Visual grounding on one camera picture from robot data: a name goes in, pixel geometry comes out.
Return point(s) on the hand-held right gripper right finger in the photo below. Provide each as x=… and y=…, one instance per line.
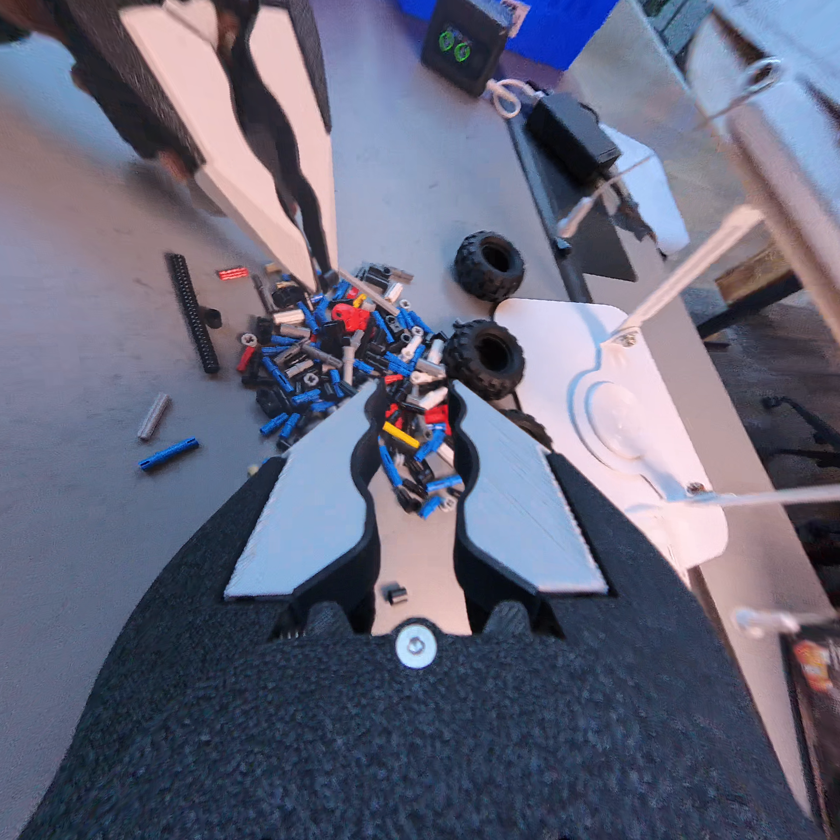
x=532, y=525

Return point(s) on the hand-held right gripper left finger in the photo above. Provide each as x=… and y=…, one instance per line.
x=302, y=525

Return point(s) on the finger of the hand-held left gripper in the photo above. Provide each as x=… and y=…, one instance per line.
x=295, y=79
x=184, y=79

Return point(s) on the pile of small building bricks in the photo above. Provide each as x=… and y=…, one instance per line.
x=341, y=341

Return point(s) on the black toothed rod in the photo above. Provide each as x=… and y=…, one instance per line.
x=194, y=315

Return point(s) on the grey desk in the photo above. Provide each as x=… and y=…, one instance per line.
x=79, y=263

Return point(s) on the black toy tyre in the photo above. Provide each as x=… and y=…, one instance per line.
x=490, y=265
x=525, y=427
x=483, y=358

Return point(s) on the white book stand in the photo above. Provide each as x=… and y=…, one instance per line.
x=617, y=420

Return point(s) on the blue axle pin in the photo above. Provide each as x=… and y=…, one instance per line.
x=168, y=454

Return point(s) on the black device with green display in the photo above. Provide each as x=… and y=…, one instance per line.
x=462, y=46

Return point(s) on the small grey axle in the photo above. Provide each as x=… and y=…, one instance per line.
x=154, y=418

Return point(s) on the blue plastic bin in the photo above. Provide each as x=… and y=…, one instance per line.
x=551, y=26

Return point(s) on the black power adapter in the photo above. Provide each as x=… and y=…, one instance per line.
x=571, y=131

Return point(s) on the toy truck box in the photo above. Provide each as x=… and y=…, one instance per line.
x=817, y=709

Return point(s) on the white paper sheet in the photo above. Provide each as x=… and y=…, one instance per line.
x=650, y=197

